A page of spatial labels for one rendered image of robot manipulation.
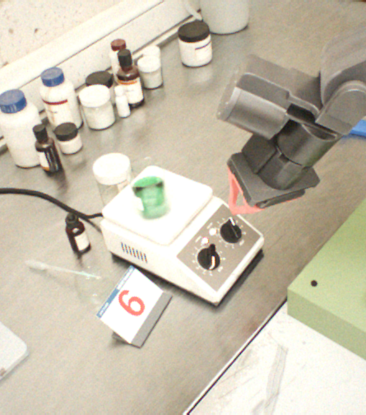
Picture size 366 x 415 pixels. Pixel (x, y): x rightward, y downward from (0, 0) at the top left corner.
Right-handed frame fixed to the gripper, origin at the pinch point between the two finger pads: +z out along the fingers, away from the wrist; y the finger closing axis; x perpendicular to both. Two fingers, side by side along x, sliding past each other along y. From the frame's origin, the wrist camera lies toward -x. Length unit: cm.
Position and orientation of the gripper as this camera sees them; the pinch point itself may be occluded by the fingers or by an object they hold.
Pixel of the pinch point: (244, 204)
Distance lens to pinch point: 77.2
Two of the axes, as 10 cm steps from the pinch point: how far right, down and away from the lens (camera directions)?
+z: -3.3, 4.6, 8.3
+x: 4.1, 8.6, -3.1
